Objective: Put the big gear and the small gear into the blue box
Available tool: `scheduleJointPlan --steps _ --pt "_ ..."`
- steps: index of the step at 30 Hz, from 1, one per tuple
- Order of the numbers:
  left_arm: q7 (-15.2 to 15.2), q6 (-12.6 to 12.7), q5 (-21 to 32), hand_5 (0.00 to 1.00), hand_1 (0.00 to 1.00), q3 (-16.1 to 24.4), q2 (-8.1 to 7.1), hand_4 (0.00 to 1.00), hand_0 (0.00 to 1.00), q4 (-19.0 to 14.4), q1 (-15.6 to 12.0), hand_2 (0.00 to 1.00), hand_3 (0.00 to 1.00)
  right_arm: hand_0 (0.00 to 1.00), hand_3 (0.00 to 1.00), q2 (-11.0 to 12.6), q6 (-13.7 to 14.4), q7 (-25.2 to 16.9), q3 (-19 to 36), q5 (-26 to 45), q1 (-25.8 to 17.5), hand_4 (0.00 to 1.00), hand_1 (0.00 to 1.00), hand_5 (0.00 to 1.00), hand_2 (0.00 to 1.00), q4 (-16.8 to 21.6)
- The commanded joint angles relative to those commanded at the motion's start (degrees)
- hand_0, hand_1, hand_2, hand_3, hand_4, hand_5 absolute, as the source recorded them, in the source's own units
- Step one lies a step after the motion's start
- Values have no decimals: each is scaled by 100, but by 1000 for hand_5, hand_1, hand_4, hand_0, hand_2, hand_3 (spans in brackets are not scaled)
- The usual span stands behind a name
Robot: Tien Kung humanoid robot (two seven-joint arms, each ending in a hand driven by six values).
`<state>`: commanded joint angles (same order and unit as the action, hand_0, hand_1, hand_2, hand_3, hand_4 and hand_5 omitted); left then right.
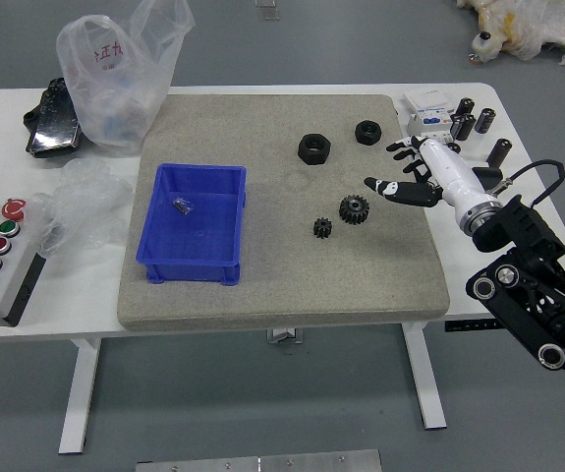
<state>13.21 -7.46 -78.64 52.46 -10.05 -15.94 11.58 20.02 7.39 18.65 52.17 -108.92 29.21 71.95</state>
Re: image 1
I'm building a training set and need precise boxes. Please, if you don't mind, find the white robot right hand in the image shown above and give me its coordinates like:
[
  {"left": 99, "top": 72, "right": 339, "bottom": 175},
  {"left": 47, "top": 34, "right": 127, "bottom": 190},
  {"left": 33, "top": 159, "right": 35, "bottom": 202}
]
[{"left": 363, "top": 136, "right": 499, "bottom": 221}]

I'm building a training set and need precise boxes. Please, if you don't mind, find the big black gear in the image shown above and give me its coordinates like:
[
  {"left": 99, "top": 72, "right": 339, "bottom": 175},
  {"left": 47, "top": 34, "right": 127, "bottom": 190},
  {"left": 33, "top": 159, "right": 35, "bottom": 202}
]
[{"left": 338, "top": 194, "right": 372, "bottom": 225}]

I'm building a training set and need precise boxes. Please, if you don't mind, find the small black round nut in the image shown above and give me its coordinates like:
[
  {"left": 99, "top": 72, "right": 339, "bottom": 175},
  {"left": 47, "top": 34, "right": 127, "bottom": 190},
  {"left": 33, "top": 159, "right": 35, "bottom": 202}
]
[{"left": 354, "top": 120, "right": 383, "bottom": 146}]

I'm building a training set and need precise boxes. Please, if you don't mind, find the big black hex nut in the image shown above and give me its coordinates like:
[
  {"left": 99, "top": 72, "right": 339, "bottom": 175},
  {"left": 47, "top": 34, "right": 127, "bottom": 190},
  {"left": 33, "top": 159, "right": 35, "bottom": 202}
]
[{"left": 297, "top": 133, "right": 332, "bottom": 166}]

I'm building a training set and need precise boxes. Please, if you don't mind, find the blue plastic box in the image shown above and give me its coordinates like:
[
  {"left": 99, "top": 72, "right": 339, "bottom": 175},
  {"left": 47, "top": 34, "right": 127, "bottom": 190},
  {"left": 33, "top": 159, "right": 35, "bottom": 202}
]
[{"left": 136, "top": 163, "right": 248, "bottom": 287}]

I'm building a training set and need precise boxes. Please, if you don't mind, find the black table height controller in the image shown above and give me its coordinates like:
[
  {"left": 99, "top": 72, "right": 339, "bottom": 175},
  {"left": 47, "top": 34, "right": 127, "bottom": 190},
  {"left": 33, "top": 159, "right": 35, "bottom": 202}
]
[{"left": 443, "top": 320, "right": 500, "bottom": 332}]

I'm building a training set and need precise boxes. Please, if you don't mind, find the plastic-wrapped plush toy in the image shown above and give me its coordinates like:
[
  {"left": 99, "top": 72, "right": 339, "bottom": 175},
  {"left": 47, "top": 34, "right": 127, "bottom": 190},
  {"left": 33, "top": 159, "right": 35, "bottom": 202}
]
[{"left": 456, "top": 0, "right": 565, "bottom": 79}]

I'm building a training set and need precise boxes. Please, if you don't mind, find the grey-brown foam mat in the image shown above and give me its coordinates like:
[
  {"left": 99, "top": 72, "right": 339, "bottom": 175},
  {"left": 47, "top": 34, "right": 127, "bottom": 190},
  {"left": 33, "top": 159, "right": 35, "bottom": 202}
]
[{"left": 116, "top": 93, "right": 451, "bottom": 331}]

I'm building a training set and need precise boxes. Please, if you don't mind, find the white table leg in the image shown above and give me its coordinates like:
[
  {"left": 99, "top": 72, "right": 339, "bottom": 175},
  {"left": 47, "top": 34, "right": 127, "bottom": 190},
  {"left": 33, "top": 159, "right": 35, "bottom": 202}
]
[
  {"left": 399, "top": 323, "right": 448, "bottom": 432},
  {"left": 58, "top": 337, "right": 101, "bottom": 454}
]

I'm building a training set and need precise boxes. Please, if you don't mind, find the small metal floor plate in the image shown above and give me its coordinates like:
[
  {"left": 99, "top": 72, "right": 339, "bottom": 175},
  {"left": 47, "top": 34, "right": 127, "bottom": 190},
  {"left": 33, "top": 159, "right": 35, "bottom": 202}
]
[{"left": 254, "top": 0, "right": 282, "bottom": 22}]

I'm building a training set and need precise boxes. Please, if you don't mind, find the white plastic bag red print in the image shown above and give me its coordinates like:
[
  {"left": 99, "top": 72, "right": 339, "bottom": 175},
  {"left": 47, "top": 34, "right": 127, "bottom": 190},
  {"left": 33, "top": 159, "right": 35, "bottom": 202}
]
[{"left": 55, "top": 0, "right": 196, "bottom": 157}]

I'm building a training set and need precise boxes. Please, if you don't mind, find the clear crumpled plastic bag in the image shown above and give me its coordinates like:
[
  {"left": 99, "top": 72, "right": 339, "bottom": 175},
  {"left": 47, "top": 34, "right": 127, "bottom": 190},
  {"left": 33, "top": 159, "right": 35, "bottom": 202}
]
[{"left": 28, "top": 157, "right": 136, "bottom": 258}]

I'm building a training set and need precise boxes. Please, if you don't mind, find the black plastic package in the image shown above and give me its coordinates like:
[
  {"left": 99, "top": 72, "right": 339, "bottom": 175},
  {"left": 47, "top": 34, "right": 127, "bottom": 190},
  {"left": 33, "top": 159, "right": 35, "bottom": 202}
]
[{"left": 22, "top": 77, "right": 85, "bottom": 159}]

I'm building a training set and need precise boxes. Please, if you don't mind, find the metal bracket under table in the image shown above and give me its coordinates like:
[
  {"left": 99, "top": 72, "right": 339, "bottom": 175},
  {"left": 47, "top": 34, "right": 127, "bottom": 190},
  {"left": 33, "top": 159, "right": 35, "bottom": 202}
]
[{"left": 266, "top": 327, "right": 305, "bottom": 344}]

